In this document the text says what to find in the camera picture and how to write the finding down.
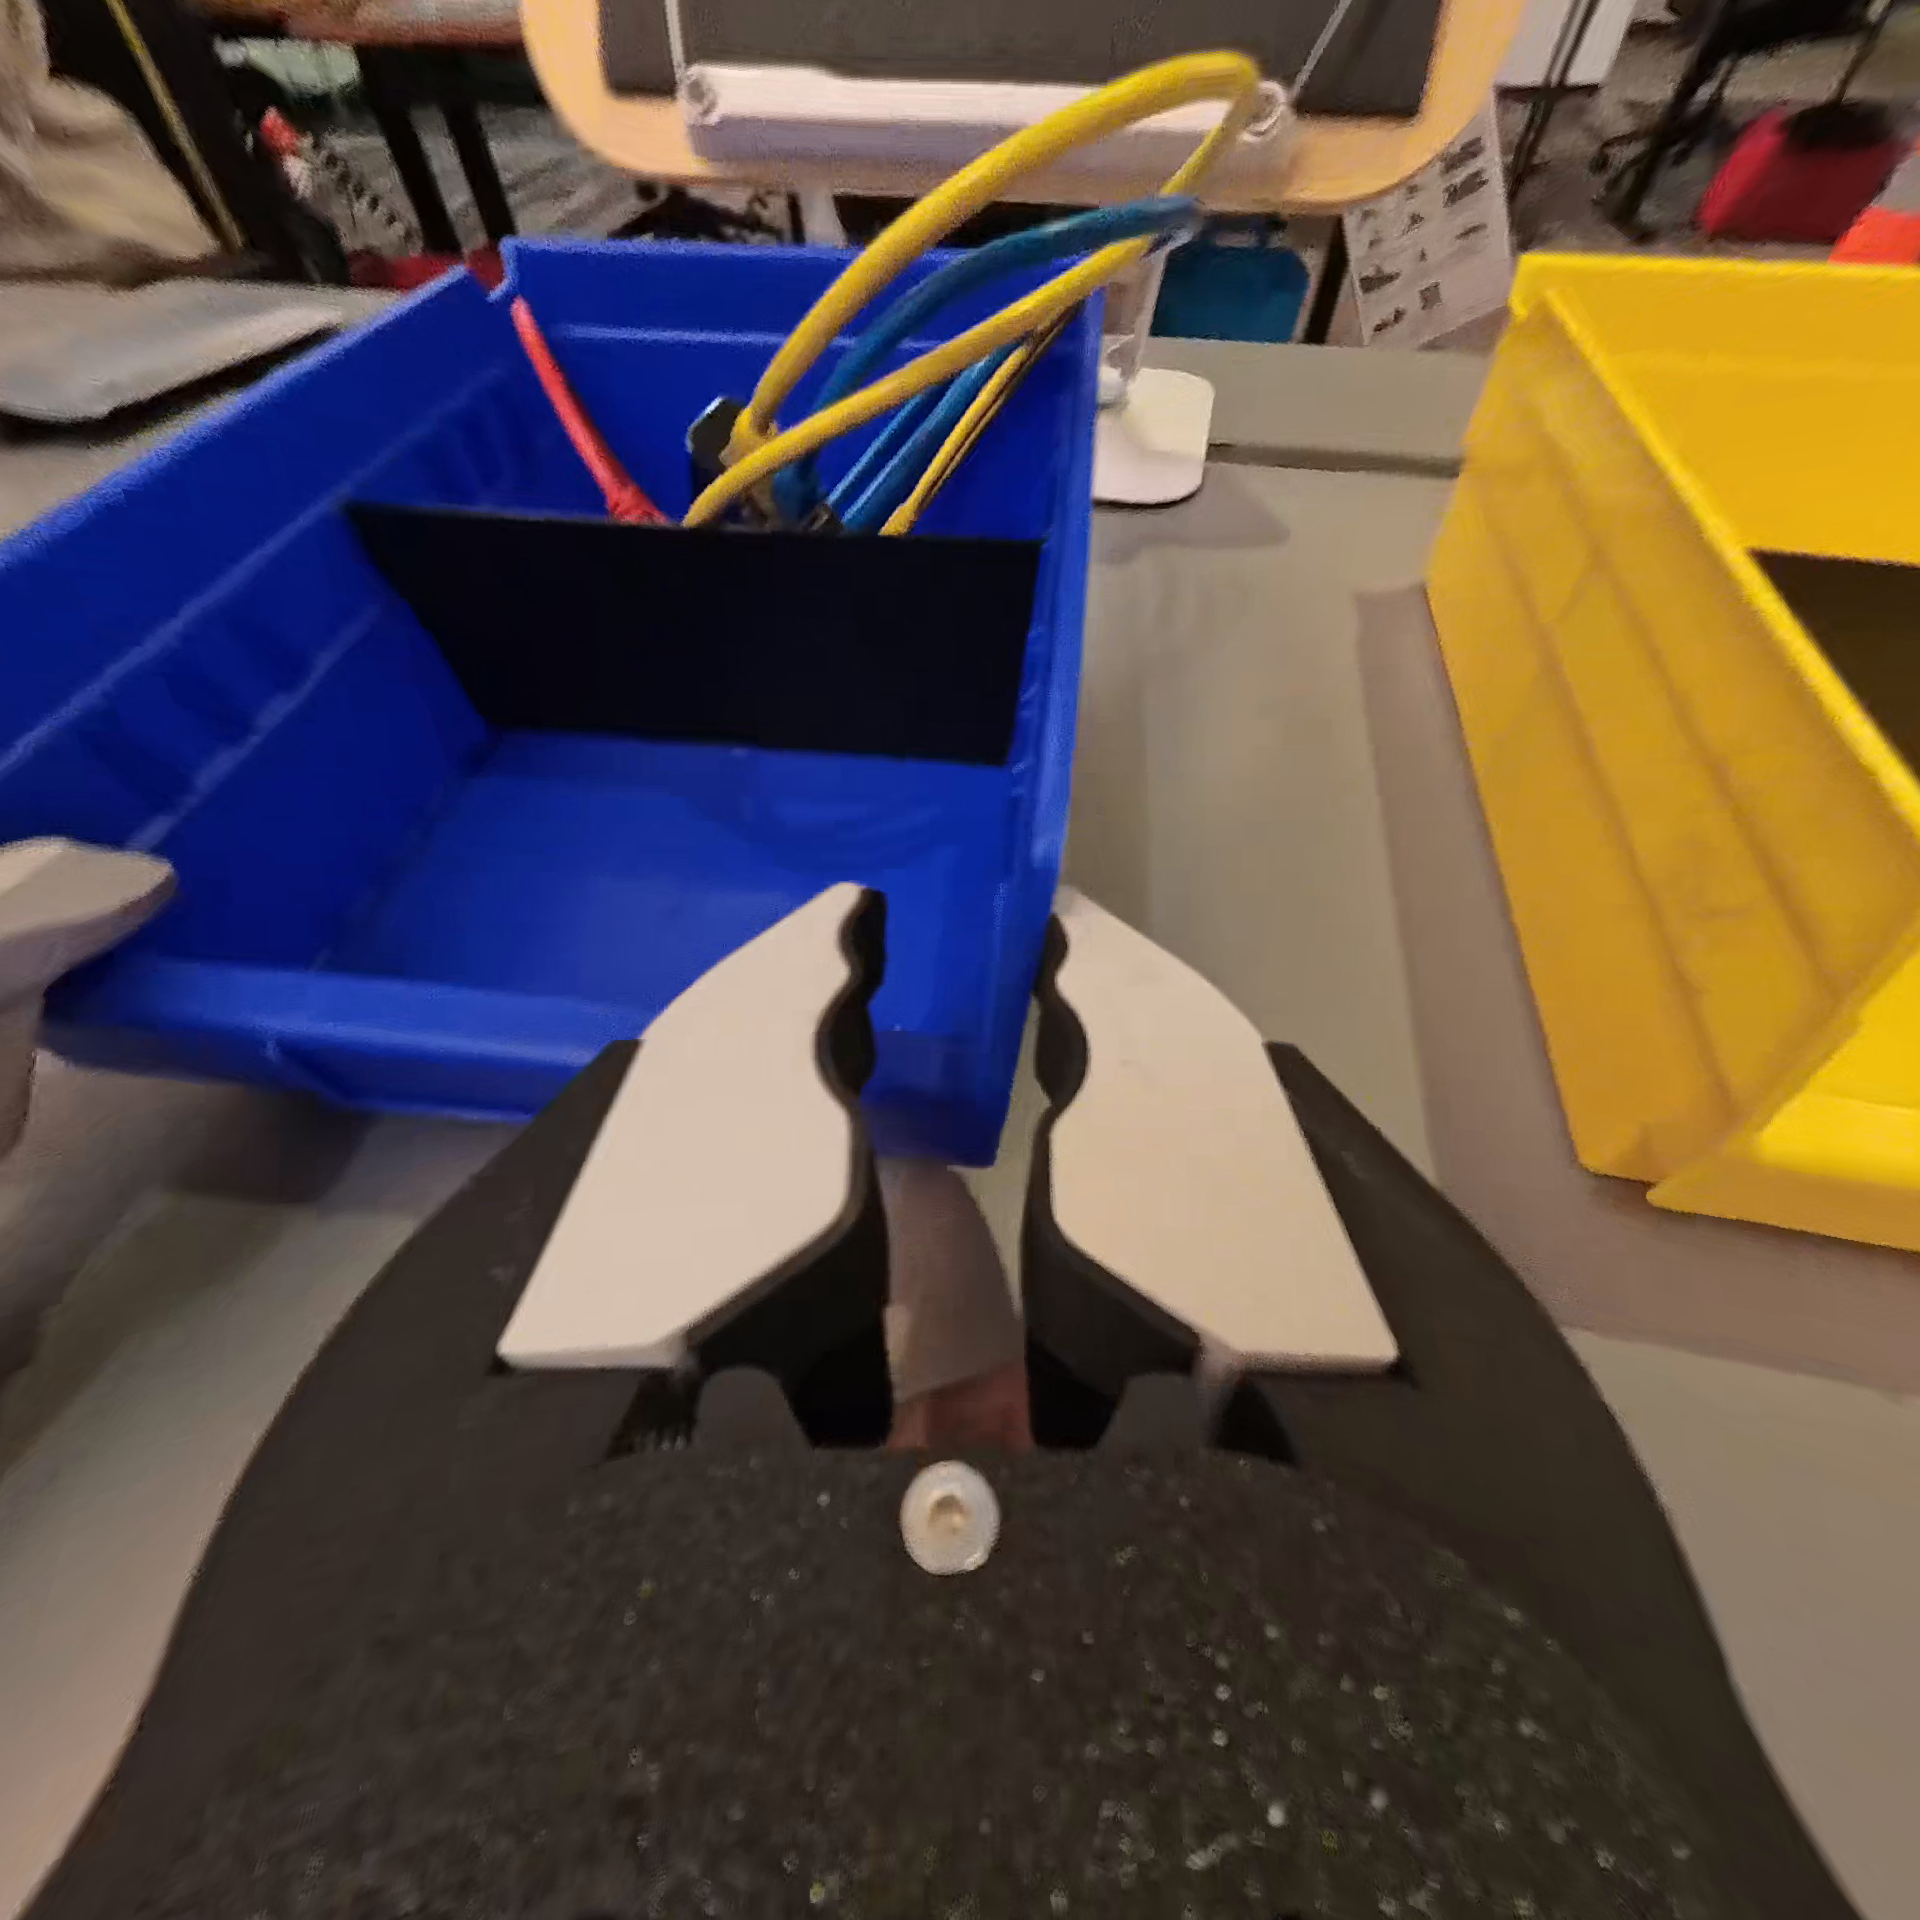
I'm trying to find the red bag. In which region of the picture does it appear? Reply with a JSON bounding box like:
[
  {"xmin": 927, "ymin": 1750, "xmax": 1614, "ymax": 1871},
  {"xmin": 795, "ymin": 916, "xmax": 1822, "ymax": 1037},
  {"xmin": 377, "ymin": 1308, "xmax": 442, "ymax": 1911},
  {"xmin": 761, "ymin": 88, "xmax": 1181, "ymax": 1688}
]
[{"xmin": 1699, "ymin": 102, "xmax": 1920, "ymax": 246}]

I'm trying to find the blue ethernet cable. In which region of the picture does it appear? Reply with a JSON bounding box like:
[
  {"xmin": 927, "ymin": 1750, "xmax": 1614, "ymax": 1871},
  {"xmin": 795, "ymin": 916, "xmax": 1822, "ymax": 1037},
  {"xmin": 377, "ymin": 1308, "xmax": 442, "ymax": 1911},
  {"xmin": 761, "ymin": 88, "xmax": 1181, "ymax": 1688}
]
[{"xmin": 779, "ymin": 197, "xmax": 1206, "ymax": 537}]

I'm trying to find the yellow plastic bin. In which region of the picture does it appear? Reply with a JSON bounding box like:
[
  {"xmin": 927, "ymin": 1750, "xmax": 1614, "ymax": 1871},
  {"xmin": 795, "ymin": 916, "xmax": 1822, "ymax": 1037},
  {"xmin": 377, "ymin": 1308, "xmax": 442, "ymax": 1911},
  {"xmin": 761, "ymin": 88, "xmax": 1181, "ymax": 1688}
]
[{"xmin": 1424, "ymin": 254, "xmax": 1920, "ymax": 1256}]

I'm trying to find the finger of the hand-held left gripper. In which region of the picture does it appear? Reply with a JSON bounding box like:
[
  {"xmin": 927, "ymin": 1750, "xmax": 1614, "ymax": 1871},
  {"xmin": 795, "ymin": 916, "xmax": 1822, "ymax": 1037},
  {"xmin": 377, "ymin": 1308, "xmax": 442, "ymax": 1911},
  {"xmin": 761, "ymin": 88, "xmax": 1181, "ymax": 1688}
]
[{"xmin": 0, "ymin": 836, "xmax": 180, "ymax": 1158}]

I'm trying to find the black divider of blue bin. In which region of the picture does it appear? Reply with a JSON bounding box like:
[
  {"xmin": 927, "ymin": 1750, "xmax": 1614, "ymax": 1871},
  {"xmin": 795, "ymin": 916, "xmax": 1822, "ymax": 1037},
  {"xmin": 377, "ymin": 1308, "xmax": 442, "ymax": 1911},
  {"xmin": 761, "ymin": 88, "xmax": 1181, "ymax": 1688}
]
[{"xmin": 350, "ymin": 502, "xmax": 1045, "ymax": 768}]

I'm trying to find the red ethernet cable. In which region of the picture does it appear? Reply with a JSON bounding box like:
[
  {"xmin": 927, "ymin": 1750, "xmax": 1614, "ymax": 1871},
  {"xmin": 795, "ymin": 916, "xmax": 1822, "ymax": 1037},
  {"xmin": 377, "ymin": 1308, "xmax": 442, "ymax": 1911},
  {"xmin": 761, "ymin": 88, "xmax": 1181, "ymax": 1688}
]
[{"xmin": 511, "ymin": 299, "xmax": 672, "ymax": 527}]

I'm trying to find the black divider of yellow bin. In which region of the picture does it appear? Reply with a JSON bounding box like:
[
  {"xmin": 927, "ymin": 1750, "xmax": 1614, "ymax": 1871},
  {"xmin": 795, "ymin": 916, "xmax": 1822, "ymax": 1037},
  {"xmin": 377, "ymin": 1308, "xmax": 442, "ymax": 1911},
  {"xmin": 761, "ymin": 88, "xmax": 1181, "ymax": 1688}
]
[{"xmin": 1752, "ymin": 553, "xmax": 1920, "ymax": 753}]

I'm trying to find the printed paper leaflet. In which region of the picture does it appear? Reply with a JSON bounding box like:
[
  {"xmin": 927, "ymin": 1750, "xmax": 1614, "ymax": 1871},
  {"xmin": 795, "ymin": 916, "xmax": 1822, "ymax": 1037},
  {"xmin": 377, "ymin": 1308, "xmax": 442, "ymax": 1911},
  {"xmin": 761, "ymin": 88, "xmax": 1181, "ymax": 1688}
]
[{"xmin": 1339, "ymin": 102, "xmax": 1516, "ymax": 352}]

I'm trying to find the blue box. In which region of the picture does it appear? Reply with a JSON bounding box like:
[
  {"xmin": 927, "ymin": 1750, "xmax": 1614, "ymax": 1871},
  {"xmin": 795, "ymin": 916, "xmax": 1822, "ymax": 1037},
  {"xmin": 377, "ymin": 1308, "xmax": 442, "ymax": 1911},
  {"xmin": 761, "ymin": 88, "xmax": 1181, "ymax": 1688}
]
[{"xmin": 1154, "ymin": 224, "xmax": 1340, "ymax": 348}]

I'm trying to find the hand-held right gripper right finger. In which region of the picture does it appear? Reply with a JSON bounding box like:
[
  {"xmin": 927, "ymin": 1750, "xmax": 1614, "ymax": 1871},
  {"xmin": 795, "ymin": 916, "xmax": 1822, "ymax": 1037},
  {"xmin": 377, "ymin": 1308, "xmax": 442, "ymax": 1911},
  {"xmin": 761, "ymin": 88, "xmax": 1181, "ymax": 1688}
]
[{"xmin": 1023, "ymin": 887, "xmax": 1405, "ymax": 1382}]

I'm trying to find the blue plastic bin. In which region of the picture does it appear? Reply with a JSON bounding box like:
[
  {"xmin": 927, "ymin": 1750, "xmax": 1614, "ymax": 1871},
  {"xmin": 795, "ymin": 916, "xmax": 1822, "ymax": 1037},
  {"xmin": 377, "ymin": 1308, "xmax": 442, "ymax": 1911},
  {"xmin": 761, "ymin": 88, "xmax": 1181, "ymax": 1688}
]
[{"xmin": 0, "ymin": 238, "xmax": 1113, "ymax": 1170}]

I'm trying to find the yellow ethernet cable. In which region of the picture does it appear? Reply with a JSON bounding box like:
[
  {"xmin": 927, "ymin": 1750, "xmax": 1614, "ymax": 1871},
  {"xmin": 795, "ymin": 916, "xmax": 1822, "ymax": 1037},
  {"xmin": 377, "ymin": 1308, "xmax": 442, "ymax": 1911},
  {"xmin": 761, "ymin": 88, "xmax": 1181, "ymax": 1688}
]
[{"xmin": 681, "ymin": 49, "xmax": 1273, "ymax": 537}]

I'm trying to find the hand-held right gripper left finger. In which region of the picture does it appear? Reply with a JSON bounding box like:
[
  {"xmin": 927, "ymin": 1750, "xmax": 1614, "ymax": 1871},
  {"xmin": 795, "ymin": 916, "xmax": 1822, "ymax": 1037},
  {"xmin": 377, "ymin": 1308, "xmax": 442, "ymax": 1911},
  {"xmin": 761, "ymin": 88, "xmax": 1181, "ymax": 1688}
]
[{"xmin": 497, "ymin": 882, "xmax": 894, "ymax": 1379}]

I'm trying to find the grey flat case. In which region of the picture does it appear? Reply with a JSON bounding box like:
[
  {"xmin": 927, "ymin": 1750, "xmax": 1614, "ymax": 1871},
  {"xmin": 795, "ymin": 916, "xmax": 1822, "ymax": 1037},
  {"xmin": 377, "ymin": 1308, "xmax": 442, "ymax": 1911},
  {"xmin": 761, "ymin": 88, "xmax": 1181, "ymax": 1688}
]
[{"xmin": 0, "ymin": 278, "xmax": 366, "ymax": 424}]

